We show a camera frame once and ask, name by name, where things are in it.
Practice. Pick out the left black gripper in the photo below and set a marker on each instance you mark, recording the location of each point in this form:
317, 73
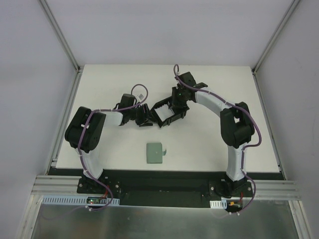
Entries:
143, 114

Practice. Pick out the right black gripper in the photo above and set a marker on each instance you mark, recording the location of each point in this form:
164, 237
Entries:
177, 107

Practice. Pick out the black plastic card box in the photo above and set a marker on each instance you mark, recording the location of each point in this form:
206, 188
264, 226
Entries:
165, 112

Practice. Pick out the green leather card holder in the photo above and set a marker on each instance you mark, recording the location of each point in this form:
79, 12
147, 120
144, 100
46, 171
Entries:
155, 153

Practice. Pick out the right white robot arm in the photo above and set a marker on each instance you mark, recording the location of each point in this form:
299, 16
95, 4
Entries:
236, 124

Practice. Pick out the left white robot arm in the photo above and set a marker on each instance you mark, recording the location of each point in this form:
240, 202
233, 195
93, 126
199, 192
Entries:
86, 127

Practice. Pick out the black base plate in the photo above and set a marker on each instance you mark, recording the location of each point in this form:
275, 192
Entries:
160, 188

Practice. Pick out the right white cable duct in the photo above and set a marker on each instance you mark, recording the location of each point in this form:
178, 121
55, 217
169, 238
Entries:
222, 204

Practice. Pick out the white cable duct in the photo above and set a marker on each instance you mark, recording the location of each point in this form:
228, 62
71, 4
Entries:
79, 201
222, 204

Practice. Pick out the aluminium front rail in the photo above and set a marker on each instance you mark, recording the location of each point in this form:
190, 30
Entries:
265, 189

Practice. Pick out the left white cable duct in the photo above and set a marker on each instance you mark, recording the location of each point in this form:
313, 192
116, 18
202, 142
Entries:
79, 201

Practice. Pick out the right aluminium frame post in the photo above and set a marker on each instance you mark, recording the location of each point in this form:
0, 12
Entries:
294, 4

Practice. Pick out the aluminium frame post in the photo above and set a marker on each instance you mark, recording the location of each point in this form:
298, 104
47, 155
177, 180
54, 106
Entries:
294, 4
59, 34

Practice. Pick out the left aluminium frame post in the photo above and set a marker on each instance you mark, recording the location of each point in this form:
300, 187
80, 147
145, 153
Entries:
59, 34

